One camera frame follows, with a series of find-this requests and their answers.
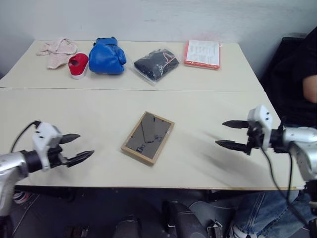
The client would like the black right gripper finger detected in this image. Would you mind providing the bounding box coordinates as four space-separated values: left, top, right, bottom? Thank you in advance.
214 139 248 153
221 120 250 130

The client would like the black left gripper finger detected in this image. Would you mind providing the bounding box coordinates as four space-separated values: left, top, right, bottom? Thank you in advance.
60 133 81 145
65 150 95 168

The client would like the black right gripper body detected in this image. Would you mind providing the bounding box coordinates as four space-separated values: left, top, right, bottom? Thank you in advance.
245 120 264 156

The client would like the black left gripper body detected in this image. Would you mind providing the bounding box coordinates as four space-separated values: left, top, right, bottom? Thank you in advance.
48 144 70 170

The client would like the red white striped item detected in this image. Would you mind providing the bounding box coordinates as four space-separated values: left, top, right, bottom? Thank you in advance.
11 191 31 204

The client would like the person's black shirt torso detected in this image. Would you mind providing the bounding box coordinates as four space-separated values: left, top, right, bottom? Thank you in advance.
262 24 317 127

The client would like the red slip-on shoe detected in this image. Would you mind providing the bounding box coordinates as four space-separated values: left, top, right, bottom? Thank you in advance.
68 52 90 80

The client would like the grey rounded shape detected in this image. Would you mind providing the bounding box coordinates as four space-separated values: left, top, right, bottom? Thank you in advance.
187 200 236 238

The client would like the person's blue jeans leg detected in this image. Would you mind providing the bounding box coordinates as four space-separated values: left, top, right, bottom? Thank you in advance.
232 190 312 238

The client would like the orange packet with white sheet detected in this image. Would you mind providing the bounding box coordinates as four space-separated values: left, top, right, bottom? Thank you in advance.
183 39 222 71

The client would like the pink crumpled cloth garment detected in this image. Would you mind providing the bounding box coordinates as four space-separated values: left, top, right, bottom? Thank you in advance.
36 37 78 70

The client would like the small dark rounded shape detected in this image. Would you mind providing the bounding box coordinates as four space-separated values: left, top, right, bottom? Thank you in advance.
114 215 142 238

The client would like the blue boxing glove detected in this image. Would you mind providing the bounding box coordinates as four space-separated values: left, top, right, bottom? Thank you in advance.
88 36 127 76

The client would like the large dark rounded shape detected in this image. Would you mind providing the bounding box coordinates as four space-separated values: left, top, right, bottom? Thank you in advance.
161 200 208 238

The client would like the black chair back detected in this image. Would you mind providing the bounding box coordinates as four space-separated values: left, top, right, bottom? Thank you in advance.
279 31 309 54

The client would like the black garment in plastic bag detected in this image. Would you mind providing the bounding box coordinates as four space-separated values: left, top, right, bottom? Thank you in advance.
132 48 180 87

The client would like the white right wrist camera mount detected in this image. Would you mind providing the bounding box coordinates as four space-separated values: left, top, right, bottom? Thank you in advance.
247 104 273 152

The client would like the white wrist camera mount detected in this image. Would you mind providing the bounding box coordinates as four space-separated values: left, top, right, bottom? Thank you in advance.
31 121 63 172
247 104 273 152

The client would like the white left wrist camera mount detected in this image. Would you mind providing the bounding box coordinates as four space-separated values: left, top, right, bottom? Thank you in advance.
31 121 63 172

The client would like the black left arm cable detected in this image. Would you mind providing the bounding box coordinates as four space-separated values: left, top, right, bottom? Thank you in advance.
9 120 42 153

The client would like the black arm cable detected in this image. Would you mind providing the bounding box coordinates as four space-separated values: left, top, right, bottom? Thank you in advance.
9 120 42 153
260 148 312 230

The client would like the wooden picture frame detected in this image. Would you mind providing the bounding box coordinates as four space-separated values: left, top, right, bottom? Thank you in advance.
120 111 175 166

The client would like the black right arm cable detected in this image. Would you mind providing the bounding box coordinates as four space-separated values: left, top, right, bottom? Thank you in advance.
260 148 312 230

